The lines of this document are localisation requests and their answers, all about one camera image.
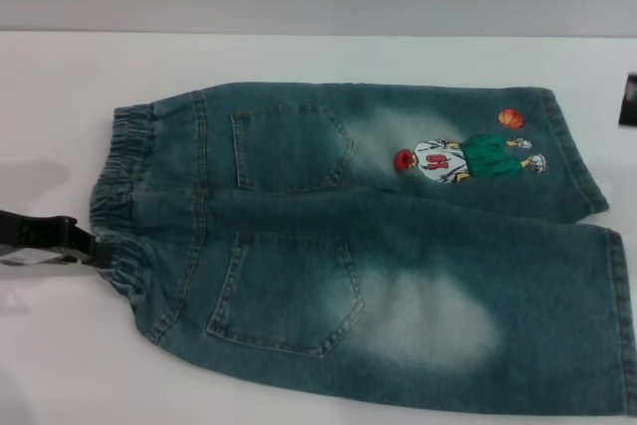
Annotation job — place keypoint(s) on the blue denim shorts cartoon print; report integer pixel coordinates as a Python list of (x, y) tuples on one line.
[(398, 266)]

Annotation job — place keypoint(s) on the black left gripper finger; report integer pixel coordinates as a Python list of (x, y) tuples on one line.
[(45, 231), (45, 252)]

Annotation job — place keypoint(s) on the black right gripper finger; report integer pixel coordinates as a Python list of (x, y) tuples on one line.
[(629, 99)]

